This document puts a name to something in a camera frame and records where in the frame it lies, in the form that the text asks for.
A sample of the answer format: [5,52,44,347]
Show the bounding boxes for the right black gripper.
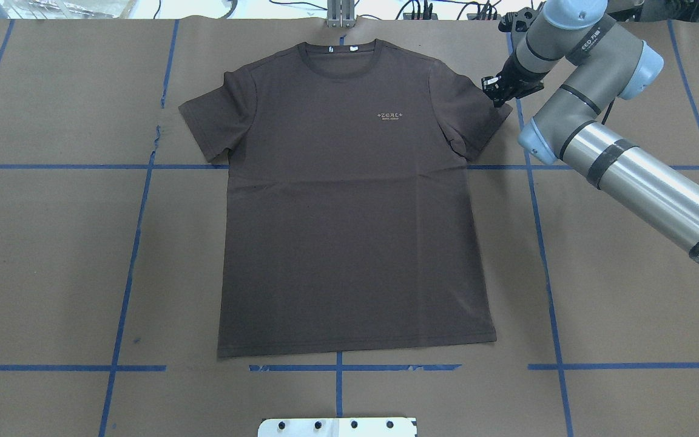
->
[482,56,545,108]

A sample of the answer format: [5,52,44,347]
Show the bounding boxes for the aluminium camera post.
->
[326,0,357,29]

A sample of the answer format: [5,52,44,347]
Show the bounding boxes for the dark brown t-shirt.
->
[178,39,511,359]

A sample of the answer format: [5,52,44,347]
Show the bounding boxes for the white arm mounting base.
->
[257,417,418,436]

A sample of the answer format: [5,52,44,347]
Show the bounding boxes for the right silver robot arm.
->
[482,1,699,266]

